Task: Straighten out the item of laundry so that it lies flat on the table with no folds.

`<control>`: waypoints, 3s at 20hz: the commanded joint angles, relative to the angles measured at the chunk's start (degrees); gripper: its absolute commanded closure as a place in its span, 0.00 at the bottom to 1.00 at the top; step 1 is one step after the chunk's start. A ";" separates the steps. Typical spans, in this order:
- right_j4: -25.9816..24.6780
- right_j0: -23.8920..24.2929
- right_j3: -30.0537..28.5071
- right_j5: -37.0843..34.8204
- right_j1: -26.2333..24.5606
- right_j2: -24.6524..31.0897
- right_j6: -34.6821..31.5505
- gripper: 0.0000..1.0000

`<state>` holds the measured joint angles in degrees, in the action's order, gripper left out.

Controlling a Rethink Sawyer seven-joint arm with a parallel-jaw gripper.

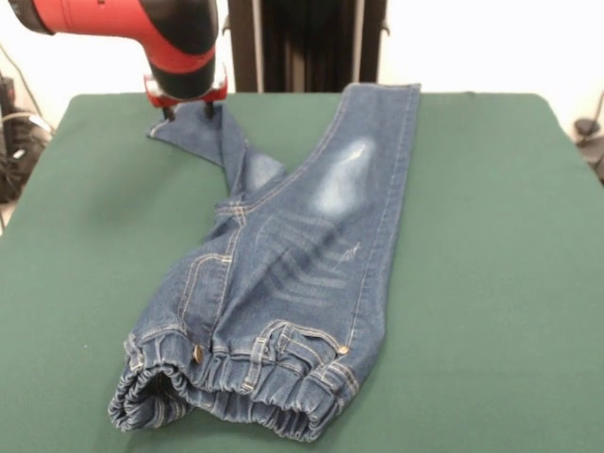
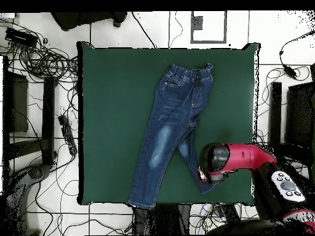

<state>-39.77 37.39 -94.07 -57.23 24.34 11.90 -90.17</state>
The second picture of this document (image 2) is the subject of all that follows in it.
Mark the blue denim jeans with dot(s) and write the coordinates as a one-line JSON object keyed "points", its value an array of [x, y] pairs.
{"points": [[172, 110]]}

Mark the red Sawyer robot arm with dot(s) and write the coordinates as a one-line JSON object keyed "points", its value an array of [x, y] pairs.
{"points": [[246, 154]]}

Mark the black metal stand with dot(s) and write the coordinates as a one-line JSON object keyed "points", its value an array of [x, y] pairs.
{"points": [[275, 103], [48, 110]]}

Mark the dark green tablecloth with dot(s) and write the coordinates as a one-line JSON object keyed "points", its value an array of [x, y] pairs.
{"points": [[110, 98]]}

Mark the black power strip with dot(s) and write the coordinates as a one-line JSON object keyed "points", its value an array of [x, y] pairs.
{"points": [[67, 134]]}

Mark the small dark square box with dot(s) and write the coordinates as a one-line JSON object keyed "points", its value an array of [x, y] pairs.
{"points": [[197, 23]]}

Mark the grey stand base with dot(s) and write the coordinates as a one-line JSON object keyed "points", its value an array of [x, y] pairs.
{"points": [[37, 172]]}

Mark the person's shoe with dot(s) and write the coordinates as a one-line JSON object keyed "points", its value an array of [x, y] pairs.
{"points": [[117, 23]]}

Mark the person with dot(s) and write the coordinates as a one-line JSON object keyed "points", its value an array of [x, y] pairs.
{"points": [[78, 18]]}

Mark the black electronics box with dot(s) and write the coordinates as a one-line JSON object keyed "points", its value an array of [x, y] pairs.
{"points": [[21, 36]]}

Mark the grey square frame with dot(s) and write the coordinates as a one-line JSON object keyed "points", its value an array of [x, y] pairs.
{"points": [[208, 41]]}

